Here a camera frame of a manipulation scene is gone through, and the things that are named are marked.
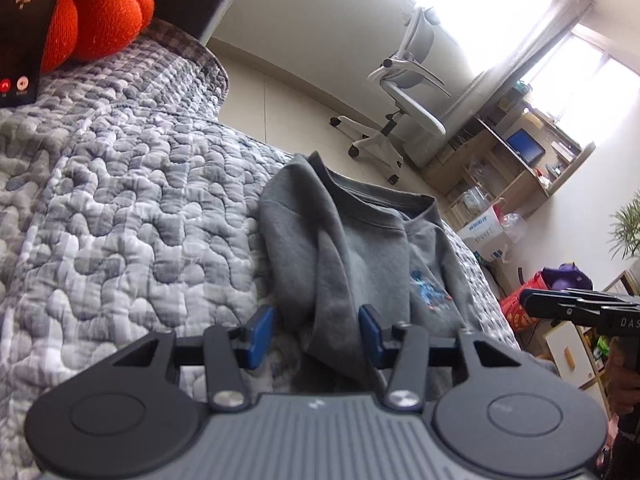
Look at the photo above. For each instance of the person's right hand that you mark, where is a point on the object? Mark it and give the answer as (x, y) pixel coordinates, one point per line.
(625, 392)

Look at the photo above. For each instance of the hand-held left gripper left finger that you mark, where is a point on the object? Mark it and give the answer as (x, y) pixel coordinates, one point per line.
(261, 335)

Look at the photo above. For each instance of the black smartphone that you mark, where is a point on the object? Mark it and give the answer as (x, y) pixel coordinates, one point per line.
(20, 35)

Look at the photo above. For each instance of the grey white quilted blanket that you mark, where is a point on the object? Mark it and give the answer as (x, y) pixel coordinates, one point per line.
(125, 210)

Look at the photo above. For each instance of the white grey office chair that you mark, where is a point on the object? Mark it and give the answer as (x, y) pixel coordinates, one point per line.
(400, 95)

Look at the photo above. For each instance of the orange pumpkin cushion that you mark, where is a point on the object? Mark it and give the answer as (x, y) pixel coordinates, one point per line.
(100, 15)

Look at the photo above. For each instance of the wooden shelf desk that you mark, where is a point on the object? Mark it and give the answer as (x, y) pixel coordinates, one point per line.
(520, 180)

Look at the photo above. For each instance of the purple plush toy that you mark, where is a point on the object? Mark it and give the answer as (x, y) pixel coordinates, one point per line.
(565, 277)

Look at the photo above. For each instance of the white cardboard box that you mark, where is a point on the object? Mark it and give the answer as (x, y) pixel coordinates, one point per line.
(482, 230)

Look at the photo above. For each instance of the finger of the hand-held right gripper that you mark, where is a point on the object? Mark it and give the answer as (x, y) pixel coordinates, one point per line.
(590, 295)
(550, 306)

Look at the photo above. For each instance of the green potted plant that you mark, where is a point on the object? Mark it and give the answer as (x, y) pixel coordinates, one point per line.
(627, 230)

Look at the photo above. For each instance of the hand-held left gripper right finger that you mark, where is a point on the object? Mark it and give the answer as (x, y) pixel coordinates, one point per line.
(371, 332)

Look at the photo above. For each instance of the laptop with blue screen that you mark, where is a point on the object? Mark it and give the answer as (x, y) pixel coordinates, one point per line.
(525, 145)

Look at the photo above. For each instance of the grey sweatshirt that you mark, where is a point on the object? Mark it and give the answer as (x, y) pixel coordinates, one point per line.
(340, 260)

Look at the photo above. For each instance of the red patterned bag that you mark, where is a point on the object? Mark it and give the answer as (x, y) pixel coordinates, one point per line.
(515, 310)

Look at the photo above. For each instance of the grey curtain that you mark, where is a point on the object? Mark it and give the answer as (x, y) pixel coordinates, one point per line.
(500, 75)

